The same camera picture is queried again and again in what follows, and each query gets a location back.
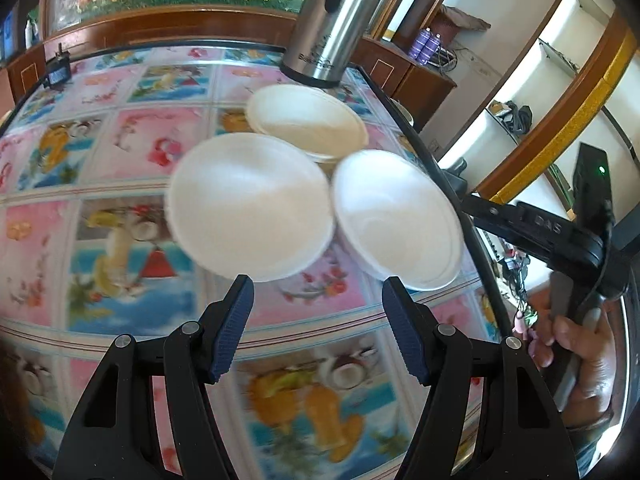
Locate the cream bowl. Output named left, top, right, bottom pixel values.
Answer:
left=245, top=84, right=370, bottom=173

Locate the wooden low cabinet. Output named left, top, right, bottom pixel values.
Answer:
left=345, top=35, right=458, bottom=131

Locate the large white bowl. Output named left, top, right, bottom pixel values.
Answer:
left=165, top=132, right=336, bottom=283

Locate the small black device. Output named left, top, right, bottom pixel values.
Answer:
left=44, top=42, right=71, bottom=88

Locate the person's right hand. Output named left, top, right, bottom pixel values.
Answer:
left=527, top=290, right=618, bottom=428

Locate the red woven basket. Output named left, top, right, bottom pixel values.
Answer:
left=430, top=5, right=492, bottom=43

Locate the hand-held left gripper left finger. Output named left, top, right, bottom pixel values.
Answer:
left=52, top=274, right=256, bottom=480

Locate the black shelf item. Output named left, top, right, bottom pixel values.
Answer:
left=500, top=102, right=533, bottom=136

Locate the fruit print tablecloth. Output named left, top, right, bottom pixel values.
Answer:
left=0, top=45, right=506, bottom=480

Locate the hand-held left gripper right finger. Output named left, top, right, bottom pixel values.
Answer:
left=381, top=276, right=581, bottom=480

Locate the stainless steel thermos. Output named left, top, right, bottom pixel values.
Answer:
left=279, top=0, right=393, bottom=88

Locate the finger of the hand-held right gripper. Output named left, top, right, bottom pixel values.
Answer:
left=440, top=159, right=468, bottom=196

